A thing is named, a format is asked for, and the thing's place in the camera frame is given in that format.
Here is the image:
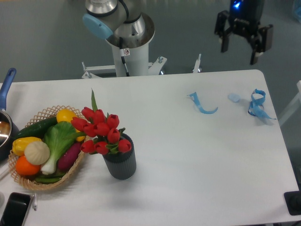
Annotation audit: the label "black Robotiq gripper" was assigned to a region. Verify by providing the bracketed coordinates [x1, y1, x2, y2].
[214, 0, 274, 65]

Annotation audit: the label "red tulip bouquet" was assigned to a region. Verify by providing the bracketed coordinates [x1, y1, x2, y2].
[71, 91, 133, 156]

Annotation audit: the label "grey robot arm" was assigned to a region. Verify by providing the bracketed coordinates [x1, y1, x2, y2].
[83, 0, 273, 65]

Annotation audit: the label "dark grey ribbed vase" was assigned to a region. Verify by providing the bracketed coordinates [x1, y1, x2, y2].
[103, 134, 136, 180]

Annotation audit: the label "pale blue cap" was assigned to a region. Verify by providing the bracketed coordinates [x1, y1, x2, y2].
[228, 93, 240, 103]

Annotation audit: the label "blue knotted ribbon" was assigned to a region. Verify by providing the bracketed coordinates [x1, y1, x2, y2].
[248, 89, 276, 120]

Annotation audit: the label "blue curled ribbon strip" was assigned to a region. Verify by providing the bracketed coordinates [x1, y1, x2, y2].
[188, 92, 218, 114]

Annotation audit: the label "black device at edge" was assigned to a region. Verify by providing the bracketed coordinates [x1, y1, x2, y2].
[284, 191, 301, 216]

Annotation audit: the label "yellow squash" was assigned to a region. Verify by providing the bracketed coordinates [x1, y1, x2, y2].
[53, 108, 78, 141]

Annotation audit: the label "woven wicker basket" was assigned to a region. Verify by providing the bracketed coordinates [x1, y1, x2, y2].
[8, 105, 85, 191]

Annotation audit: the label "green bok choy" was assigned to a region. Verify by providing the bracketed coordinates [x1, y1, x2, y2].
[41, 121, 77, 175]

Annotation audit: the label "purple sweet potato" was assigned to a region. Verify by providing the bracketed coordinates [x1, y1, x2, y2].
[57, 142, 81, 171]

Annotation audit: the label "green cucumber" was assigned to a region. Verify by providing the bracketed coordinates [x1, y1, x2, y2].
[15, 117, 57, 139]

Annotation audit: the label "green pea pods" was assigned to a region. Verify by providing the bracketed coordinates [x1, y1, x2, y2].
[34, 173, 65, 184]

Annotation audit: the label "yellow bell pepper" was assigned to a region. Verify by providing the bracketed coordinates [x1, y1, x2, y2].
[12, 137, 42, 156]

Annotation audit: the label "orange fruit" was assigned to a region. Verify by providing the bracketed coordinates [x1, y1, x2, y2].
[15, 155, 40, 176]

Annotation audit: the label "clear pen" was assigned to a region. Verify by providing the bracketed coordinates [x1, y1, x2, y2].
[32, 193, 38, 211]

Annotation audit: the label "black smartphone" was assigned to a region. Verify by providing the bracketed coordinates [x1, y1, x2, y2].
[0, 192, 32, 226]

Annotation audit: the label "white metal frame bracket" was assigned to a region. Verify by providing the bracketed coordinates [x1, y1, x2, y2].
[82, 53, 202, 79]

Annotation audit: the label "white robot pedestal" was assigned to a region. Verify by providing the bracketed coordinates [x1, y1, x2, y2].
[111, 44, 149, 77]

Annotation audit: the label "blue handled saucepan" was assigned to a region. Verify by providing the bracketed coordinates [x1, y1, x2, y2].
[0, 68, 20, 162]

